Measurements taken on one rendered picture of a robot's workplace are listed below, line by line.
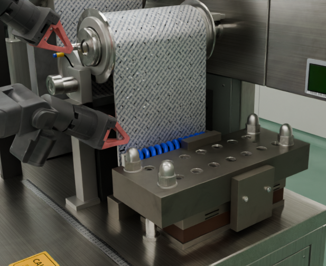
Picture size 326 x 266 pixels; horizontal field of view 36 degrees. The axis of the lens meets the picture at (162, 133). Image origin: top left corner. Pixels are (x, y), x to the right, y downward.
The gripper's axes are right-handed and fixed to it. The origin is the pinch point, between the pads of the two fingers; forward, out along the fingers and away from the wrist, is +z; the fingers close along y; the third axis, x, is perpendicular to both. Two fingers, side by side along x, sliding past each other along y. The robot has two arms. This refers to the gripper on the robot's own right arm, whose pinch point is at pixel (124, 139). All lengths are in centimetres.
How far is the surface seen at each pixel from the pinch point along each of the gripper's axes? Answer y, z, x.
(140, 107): 0.2, 0.6, 7.2
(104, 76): -2.6, -8.4, 10.1
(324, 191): -85, 224, 7
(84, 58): -6.4, -11.8, 11.9
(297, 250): 25.8, 33.1, -7.9
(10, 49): -75, 1, 9
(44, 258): 8.8, -12.8, -23.8
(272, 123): -186, 279, 44
